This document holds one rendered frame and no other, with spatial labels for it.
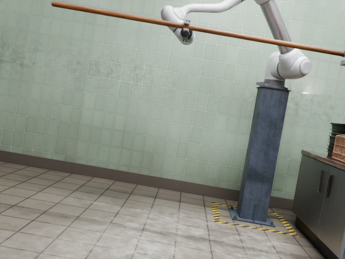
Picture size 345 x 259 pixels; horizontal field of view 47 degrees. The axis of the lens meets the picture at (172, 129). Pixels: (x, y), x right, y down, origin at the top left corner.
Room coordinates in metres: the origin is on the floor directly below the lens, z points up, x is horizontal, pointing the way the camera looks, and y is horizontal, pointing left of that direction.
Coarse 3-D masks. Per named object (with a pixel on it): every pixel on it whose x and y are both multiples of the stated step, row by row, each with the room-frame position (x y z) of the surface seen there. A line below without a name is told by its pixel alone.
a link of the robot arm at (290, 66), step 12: (264, 0) 2.60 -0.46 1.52; (264, 12) 2.66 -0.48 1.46; (276, 12) 2.64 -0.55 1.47; (276, 24) 2.66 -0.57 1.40; (276, 36) 2.70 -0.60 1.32; (288, 36) 2.70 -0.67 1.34; (288, 48) 2.71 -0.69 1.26; (288, 60) 2.71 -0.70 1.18; (300, 60) 2.68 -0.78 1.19; (288, 72) 2.75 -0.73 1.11; (300, 72) 2.69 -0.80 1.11
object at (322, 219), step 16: (304, 160) 2.89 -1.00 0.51; (320, 160) 2.54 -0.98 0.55; (336, 160) 2.41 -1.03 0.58; (304, 176) 2.82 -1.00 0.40; (320, 176) 2.46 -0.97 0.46; (336, 176) 2.25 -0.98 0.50; (304, 192) 2.76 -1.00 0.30; (320, 192) 2.46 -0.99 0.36; (336, 192) 2.21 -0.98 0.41; (304, 208) 2.70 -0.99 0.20; (320, 208) 2.41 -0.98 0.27; (336, 208) 2.17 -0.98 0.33; (304, 224) 2.77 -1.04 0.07; (320, 224) 2.36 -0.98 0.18; (336, 224) 2.13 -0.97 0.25; (320, 240) 2.42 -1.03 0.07; (336, 240) 2.09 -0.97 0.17; (336, 256) 2.16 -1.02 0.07
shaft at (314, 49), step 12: (96, 12) 2.30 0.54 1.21; (108, 12) 2.30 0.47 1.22; (168, 24) 2.29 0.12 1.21; (180, 24) 2.28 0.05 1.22; (228, 36) 2.29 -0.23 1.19; (240, 36) 2.27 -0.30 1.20; (252, 36) 2.27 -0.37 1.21; (300, 48) 2.27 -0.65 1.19; (312, 48) 2.26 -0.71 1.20; (324, 48) 2.26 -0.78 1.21
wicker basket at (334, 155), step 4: (336, 136) 2.51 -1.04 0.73; (340, 136) 2.44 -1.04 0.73; (344, 136) 2.51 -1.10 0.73; (336, 140) 2.51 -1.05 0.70; (340, 140) 2.44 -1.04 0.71; (344, 140) 2.37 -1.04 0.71; (336, 144) 2.49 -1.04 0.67; (340, 144) 2.42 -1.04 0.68; (344, 144) 2.36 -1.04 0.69; (336, 148) 2.48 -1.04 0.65; (340, 148) 2.41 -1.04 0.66; (344, 148) 2.35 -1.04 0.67; (336, 152) 2.46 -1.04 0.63; (340, 152) 2.40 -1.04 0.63; (344, 152) 2.34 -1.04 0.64; (332, 156) 2.52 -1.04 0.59; (336, 156) 2.46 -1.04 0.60; (340, 156) 2.38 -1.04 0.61; (344, 156) 2.32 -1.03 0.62; (340, 160) 2.37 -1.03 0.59; (344, 160) 2.31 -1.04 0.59
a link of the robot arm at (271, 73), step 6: (276, 54) 2.91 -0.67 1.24; (270, 60) 2.94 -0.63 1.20; (276, 60) 2.88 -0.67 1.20; (270, 66) 2.93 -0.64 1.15; (276, 66) 2.86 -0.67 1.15; (270, 72) 2.92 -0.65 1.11; (276, 72) 2.87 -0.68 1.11; (264, 78) 2.98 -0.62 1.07; (270, 78) 2.92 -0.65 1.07; (276, 78) 2.90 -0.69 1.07; (282, 78) 2.88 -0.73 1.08
